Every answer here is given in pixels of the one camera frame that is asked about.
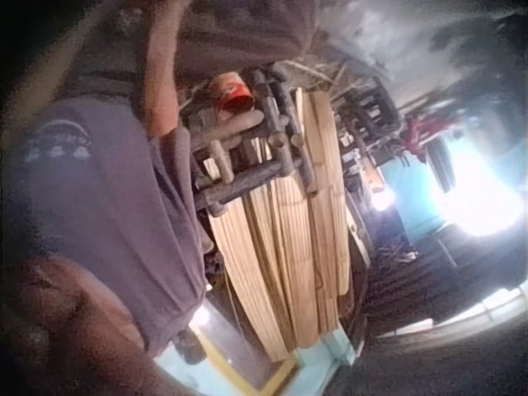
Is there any dark wooden frame rack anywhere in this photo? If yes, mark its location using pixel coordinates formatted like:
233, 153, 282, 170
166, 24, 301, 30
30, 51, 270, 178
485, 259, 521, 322
181, 68, 323, 217

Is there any red tin can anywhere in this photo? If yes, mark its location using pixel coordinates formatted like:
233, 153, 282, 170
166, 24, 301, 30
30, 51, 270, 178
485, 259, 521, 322
207, 71, 257, 115

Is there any dark corrugated sheet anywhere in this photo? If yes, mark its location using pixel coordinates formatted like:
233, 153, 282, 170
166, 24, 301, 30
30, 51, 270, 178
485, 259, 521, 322
361, 229, 528, 333

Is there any cluttered dark wooden rack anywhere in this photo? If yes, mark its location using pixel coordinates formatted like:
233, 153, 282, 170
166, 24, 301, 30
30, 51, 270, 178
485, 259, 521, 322
336, 76, 402, 196

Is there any yellow framed panel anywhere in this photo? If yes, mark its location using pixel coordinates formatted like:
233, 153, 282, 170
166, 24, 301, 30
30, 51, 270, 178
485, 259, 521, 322
187, 318, 299, 396

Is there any bundle of pale bamboo strips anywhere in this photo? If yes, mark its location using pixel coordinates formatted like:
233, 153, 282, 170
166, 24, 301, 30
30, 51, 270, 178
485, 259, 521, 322
205, 87, 352, 365

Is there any red hanging cloth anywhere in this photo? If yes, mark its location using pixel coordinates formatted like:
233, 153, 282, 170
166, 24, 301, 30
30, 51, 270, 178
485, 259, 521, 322
402, 111, 458, 167

